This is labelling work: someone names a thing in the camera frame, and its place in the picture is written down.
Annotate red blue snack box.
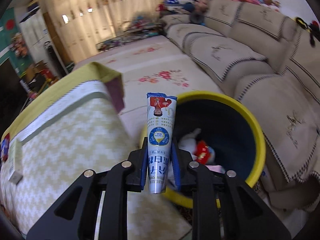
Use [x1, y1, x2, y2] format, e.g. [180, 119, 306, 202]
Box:
[1, 133, 10, 162]

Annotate yellow rimmed dark trash bin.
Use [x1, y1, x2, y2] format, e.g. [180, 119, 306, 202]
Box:
[139, 90, 267, 209]

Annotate blue white paper cone wrapper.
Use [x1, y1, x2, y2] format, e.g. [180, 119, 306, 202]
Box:
[147, 93, 177, 194]

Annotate pink box in bin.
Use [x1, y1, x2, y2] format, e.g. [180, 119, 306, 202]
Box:
[206, 165, 226, 174]

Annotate beige fabric sofa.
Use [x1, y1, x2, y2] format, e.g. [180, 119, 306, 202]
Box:
[161, 0, 319, 212]

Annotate black yellow plush toy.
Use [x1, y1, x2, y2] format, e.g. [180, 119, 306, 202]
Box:
[295, 17, 320, 47]

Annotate floral cream floor mat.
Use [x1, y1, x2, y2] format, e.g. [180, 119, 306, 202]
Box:
[75, 36, 221, 139]

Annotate cream embroidered curtains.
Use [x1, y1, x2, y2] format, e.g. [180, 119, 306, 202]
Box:
[38, 0, 164, 63]

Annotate red wrapper in bin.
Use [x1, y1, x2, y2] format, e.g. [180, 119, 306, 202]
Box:
[195, 140, 215, 165]

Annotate black tower fan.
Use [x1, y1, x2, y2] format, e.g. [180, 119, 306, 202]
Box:
[44, 41, 67, 77]

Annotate pink artificial flower bunch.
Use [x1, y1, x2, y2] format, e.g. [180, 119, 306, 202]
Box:
[10, 33, 28, 58]

